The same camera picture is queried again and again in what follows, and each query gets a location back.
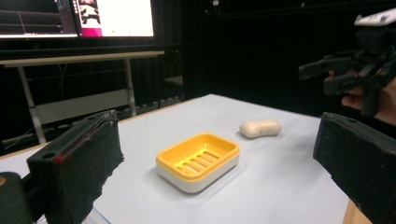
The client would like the black computer monitor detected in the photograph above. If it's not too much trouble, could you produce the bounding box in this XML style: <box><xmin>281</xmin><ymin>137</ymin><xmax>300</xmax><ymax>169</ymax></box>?
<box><xmin>0</xmin><ymin>0</ymin><xmax>78</xmax><ymax>40</ymax></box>
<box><xmin>72</xmin><ymin>0</ymin><xmax>156</xmax><ymax>38</ymax></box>

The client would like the yellow and white soap dish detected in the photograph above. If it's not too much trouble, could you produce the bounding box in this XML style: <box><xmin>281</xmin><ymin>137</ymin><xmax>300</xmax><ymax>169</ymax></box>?
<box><xmin>155</xmin><ymin>132</ymin><xmax>241</xmax><ymax>194</ymax></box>

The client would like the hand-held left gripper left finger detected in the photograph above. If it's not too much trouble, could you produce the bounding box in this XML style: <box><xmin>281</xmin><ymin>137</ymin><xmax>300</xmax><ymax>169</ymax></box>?
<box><xmin>26</xmin><ymin>109</ymin><xmax>125</xmax><ymax>224</ymax></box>

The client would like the white metal-frame desk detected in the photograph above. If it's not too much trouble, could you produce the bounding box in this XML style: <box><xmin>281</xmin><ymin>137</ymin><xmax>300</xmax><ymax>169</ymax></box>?
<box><xmin>0</xmin><ymin>50</ymin><xmax>165</xmax><ymax>146</ymax></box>

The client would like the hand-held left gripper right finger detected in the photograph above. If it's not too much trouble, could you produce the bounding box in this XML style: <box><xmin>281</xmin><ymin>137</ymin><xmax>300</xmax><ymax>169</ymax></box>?
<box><xmin>312</xmin><ymin>111</ymin><xmax>396</xmax><ymax>224</ymax></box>

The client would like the cream soap bar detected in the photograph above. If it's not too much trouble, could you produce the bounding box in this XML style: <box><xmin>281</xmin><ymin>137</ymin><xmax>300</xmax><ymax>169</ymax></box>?
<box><xmin>238</xmin><ymin>119</ymin><xmax>282</xmax><ymax>140</ymax></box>

